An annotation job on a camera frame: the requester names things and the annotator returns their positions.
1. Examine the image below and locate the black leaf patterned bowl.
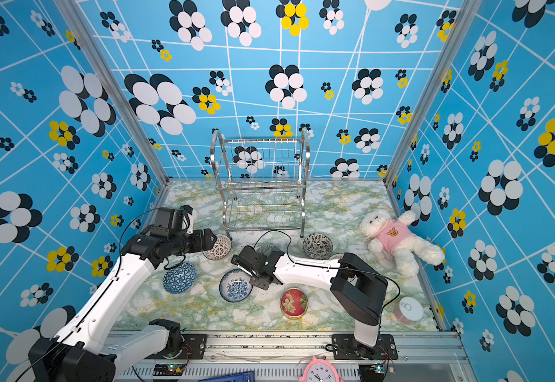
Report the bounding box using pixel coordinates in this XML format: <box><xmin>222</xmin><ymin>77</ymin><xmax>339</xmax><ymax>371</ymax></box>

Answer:
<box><xmin>303</xmin><ymin>232</ymin><xmax>334</xmax><ymax>260</ymax></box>

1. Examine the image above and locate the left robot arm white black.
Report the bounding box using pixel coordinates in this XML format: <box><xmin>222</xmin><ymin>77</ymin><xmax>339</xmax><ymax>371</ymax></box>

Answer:
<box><xmin>16</xmin><ymin>205</ymin><xmax>217</xmax><ymax>381</ymax></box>

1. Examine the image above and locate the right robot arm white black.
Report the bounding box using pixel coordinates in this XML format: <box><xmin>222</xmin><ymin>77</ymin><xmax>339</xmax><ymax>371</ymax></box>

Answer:
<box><xmin>231</xmin><ymin>246</ymin><xmax>388</xmax><ymax>350</ymax></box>

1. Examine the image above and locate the stainless steel dish rack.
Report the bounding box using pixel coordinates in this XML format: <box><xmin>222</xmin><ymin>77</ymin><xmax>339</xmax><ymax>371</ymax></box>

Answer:
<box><xmin>210</xmin><ymin>130</ymin><xmax>311</xmax><ymax>238</ymax></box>

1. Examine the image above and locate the blue floral white bowl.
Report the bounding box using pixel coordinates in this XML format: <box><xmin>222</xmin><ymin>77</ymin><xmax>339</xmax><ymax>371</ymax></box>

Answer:
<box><xmin>219</xmin><ymin>269</ymin><xmax>253</xmax><ymax>302</ymax></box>

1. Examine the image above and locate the red gold round tin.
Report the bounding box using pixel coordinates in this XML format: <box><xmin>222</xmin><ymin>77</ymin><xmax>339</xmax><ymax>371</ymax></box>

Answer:
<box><xmin>280</xmin><ymin>288</ymin><xmax>309</xmax><ymax>320</ymax></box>

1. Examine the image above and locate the dark blue patterned bowl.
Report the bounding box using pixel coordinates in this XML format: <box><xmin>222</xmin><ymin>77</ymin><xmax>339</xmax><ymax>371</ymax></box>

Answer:
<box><xmin>163</xmin><ymin>262</ymin><xmax>196</xmax><ymax>294</ymax></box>

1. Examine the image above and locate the blue box at front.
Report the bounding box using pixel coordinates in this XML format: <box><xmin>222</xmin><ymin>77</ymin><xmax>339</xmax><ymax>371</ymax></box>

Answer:
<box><xmin>199</xmin><ymin>371</ymin><xmax>255</xmax><ymax>382</ymax></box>

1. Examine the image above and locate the pink alarm clock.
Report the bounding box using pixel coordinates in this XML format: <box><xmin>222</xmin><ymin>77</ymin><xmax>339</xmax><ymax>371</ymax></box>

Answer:
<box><xmin>299</xmin><ymin>356</ymin><xmax>343</xmax><ymax>382</ymax></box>

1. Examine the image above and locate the white teddy bear pink shirt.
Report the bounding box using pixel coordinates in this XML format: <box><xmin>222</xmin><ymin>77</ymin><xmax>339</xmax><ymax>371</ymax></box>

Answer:
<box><xmin>359</xmin><ymin>209</ymin><xmax>445</xmax><ymax>278</ymax></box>

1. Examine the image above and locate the left green circuit board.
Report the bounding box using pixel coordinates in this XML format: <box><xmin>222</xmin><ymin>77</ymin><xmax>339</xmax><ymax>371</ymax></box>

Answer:
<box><xmin>153</xmin><ymin>364</ymin><xmax>185</xmax><ymax>377</ymax></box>

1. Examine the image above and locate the green circuit board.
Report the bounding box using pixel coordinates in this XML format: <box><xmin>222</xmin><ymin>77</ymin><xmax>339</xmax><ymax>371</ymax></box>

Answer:
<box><xmin>358</xmin><ymin>364</ymin><xmax>385</xmax><ymax>382</ymax></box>
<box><xmin>153</xmin><ymin>364</ymin><xmax>185</xmax><ymax>377</ymax></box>

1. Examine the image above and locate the pink white round container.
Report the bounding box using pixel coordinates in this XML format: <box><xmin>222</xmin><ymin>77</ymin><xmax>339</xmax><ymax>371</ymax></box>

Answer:
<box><xmin>393</xmin><ymin>297</ymin><xmax>425</xmax><ymax>324</ymax></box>

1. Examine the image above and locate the right green circuit board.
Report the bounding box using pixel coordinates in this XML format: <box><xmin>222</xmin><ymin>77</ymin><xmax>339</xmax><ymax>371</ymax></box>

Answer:
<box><xmin>358</xmin><ymin>364</ymin><xmax>385</xmax><ymax>382</ymax></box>

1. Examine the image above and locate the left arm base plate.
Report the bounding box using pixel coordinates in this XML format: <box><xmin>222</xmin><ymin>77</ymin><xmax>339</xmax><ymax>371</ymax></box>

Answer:
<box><xmin>159</xmin><ymin>334</ymin><xmax>208</xmax><ymax>361</ymax></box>

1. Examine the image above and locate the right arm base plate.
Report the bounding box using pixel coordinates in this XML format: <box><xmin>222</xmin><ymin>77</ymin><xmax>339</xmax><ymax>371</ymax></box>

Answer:
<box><xmin>324</xmin><ymin>334</ymin><xmax>398</xmax><ymax>361</ymax></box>

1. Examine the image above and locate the aluminium front rail frame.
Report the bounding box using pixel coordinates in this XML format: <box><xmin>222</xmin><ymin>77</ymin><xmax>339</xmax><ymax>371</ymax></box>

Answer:
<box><xmin>116</xmin><ymin>331</ymin><xmax>477</xmax><ymax>381</ymax></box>

